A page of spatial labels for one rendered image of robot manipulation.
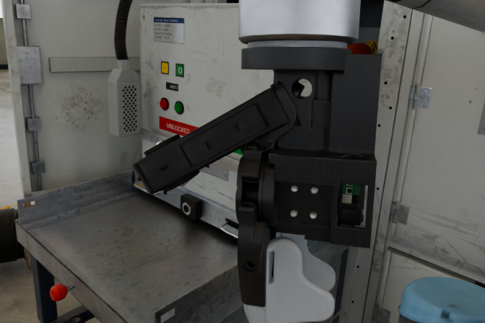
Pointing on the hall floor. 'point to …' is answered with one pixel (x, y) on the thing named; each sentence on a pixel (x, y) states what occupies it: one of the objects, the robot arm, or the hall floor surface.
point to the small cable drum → (11, 249)
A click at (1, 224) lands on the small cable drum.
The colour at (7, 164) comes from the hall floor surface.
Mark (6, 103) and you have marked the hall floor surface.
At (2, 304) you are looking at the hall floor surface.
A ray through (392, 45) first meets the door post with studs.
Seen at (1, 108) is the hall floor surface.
